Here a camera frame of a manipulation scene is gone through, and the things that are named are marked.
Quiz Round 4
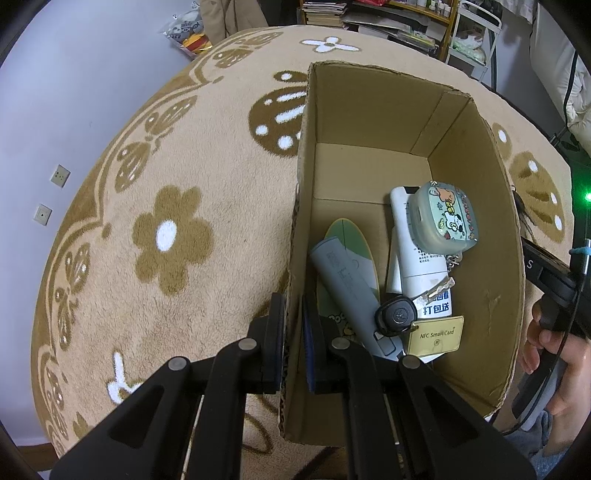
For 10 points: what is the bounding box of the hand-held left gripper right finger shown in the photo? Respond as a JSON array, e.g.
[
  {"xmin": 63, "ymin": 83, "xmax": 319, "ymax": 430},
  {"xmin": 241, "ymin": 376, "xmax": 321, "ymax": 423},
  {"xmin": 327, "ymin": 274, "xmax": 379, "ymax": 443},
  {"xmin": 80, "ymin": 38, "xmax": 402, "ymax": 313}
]
[{"xmin": 301, "ymin": 294, "xmax": 537, "ymax": 480}]

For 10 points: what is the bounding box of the person's right hand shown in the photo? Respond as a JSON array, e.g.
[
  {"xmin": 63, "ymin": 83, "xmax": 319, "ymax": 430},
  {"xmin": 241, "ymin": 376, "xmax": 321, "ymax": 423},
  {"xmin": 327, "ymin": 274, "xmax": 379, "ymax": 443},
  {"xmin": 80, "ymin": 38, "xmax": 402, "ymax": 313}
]
[{"xmin": 518, "ymin": 299, "xmax": 591, "ymax": 429}]

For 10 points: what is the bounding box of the gold card tag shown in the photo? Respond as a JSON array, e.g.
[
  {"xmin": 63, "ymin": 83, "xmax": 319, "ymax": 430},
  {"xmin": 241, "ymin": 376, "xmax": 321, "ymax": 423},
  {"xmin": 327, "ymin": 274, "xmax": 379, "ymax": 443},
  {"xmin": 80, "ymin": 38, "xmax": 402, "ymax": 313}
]
[{"xmin": 405, "ymin": 315, "xmax": 465, "ymax": 359}]

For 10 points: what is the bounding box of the white power bank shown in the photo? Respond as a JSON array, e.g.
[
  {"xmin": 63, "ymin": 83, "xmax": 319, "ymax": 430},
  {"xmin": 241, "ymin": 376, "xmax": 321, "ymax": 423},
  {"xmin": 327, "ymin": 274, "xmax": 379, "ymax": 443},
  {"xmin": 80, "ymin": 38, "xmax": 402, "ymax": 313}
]
[{"xmin": 385, "ymin": 230, "xmax": 403, "ymax": 297}]

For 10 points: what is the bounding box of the white trolley cart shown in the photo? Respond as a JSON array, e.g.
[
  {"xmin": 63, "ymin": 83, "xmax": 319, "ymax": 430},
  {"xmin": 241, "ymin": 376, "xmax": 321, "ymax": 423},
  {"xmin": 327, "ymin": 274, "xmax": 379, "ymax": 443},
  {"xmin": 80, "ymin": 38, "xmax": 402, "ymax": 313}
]
[{"xmin": 447, "ymin": 4, "xmax": 502, "ymax": 80}]

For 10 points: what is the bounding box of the white remote control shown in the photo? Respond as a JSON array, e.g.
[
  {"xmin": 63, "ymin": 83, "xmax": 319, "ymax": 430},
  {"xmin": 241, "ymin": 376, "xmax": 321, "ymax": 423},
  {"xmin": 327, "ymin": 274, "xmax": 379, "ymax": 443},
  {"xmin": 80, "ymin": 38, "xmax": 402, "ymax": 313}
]
[{"xmin": 389, "ymin": 186, "xmax": 456, "ymax": 320}]

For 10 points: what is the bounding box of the cardboard box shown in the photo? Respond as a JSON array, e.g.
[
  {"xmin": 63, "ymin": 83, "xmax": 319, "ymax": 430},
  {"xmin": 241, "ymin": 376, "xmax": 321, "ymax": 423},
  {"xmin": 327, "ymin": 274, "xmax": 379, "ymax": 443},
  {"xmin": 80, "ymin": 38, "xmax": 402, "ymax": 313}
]
[{"xmin": 277, "ymin": 60, "xmax": 528, "ymax": 447}]

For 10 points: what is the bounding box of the pile of magazines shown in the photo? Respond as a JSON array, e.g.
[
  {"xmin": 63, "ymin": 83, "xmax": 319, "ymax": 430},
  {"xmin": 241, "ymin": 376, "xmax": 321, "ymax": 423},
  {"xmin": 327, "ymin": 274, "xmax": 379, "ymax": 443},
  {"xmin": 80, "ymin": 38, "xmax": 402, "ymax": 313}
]
[{"xmin": 344, "ymin": 9, "xmax": 443, "ymax": 57}]

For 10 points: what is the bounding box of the beige hanging coat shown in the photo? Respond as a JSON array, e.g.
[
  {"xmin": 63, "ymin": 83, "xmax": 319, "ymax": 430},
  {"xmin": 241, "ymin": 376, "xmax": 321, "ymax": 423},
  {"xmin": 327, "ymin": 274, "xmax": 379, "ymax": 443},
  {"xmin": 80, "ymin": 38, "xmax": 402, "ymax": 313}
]
[{"xmin": 198, "ymin": 0, "xmax": 269, "ymax": 34}]

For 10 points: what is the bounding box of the black cable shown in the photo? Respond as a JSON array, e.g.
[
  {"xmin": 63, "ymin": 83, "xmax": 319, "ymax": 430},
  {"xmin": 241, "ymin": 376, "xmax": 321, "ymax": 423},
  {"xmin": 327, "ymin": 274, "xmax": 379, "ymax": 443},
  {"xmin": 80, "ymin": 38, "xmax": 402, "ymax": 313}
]
[{"xmin": 547, "ymin": 239, "xmax": 589, "ymax": 370}]

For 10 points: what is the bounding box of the bag of plush toys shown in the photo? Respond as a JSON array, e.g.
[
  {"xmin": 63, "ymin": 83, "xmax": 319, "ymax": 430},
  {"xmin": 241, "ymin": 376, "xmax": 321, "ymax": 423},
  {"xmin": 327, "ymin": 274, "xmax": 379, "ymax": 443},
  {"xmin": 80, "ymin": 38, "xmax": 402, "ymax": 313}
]
[{"xmin": 161, "ymin": 9, "xmax": 214, "ymax": 62}]

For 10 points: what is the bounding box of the wooden shelf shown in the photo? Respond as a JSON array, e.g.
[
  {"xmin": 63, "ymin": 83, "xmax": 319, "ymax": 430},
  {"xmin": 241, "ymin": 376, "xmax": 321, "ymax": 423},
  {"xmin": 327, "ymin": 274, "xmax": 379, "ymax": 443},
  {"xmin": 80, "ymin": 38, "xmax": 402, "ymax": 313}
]
[{"xmin": 298, "ymin": 0, "xmax": 462, "ymax": 62}]

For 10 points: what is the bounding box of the cartoon earphone case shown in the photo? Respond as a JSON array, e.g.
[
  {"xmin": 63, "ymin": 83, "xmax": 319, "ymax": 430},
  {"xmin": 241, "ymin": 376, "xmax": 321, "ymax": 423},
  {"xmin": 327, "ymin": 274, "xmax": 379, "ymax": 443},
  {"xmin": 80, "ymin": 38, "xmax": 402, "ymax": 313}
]
[{"xmin": 408, "ymin": 180, "xmax": 479, "ymax": 256}]

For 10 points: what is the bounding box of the grey tube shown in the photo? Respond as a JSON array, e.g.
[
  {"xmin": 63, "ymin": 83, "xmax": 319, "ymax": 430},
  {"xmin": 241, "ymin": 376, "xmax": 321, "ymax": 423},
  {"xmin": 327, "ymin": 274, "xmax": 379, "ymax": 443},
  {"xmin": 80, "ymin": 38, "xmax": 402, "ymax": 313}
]
[{"xmin": 308, "ymin": 237, "xmax": 403, "ymax": 359}]

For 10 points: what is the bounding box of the green oval fingerboard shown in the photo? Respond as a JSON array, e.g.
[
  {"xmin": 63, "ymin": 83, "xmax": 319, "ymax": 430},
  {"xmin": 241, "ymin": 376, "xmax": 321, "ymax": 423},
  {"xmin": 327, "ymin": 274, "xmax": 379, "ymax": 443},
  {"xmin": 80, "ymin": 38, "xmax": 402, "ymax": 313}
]
[{"xmin": 316, "ymin": 218, "xmax": 380, "ymax": 344}]

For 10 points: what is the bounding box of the person's blue clothing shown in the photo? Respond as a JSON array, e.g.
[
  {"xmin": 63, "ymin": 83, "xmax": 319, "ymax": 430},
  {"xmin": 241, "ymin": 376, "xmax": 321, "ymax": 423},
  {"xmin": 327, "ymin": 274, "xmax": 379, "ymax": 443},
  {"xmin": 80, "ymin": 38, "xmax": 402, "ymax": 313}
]
[{"xmin": 505, "ymin": 408, "xmax": 560, "ymax": 459}]

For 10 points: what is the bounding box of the silver hair clip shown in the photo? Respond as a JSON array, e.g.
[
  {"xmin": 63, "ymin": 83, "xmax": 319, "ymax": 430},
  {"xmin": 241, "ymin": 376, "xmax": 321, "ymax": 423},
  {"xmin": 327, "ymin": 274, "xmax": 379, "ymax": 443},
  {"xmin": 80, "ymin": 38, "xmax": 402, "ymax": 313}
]
[{"xmin": 412, "ymin": 276, "xmax": 456, "ymax": 306}]

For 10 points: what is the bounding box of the black car key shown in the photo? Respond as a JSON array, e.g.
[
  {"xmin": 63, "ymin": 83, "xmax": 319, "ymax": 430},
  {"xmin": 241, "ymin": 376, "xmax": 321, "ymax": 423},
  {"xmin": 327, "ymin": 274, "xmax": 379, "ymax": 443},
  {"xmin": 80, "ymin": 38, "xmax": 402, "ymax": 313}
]
[{"xmin": 374, "ymin": 295, "xmax": 419, "ymax": 339}]

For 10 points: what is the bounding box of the stack of old books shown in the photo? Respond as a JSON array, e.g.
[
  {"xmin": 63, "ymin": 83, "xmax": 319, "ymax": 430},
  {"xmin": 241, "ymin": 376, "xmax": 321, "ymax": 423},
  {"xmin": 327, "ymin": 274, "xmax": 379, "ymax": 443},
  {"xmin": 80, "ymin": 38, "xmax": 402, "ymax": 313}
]
[{"xmin": 301, "ymin": 0, "xmax": 348, "ymax": 27}]

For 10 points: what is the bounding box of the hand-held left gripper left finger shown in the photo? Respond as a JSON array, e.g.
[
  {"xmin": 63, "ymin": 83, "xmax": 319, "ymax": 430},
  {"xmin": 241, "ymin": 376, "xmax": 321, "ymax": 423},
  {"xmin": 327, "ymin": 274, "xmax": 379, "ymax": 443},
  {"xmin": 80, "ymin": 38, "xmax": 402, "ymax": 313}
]
[{"xmin": 50, "ymin": 292, "xmax": 287, "ymax": 480}]

